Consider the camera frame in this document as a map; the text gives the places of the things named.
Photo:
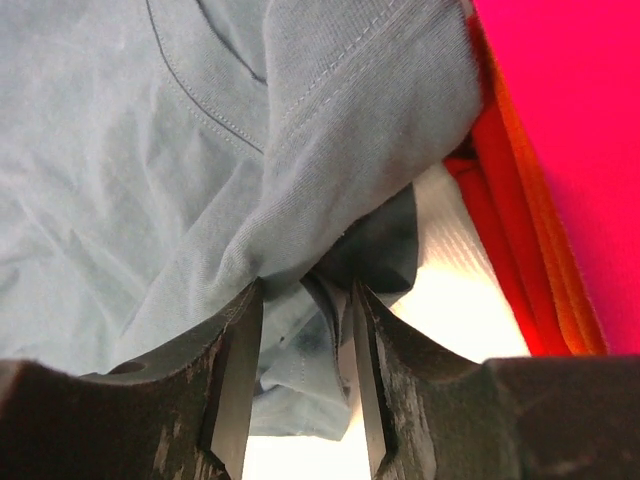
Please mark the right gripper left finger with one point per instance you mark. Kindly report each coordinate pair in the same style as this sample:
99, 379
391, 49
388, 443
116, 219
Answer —
179, 411

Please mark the folded red t-shirt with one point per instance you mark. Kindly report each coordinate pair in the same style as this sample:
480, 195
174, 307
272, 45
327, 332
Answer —
494, 197

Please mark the teal grey t-shirt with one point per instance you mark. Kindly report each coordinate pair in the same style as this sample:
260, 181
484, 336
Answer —
158, 156

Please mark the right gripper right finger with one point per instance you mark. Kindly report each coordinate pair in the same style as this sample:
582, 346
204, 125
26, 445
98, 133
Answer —
432, 414

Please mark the folded orange t-shirt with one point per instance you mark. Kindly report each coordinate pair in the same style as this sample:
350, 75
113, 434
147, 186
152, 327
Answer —
576, 318

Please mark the folded magenta t-shirt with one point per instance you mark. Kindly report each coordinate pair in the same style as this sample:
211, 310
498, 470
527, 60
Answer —
572, 71

